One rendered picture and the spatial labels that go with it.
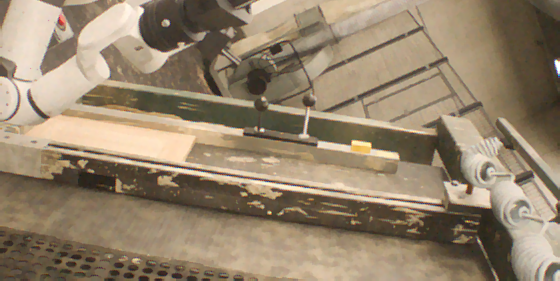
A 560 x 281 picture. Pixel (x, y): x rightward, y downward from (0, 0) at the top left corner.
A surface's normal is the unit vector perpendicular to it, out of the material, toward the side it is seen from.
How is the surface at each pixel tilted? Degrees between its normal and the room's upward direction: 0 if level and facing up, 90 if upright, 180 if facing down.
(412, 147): 90
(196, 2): 100
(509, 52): 90
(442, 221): 90
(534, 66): 90
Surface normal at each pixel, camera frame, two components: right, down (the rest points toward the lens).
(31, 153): -0.07, 0.30
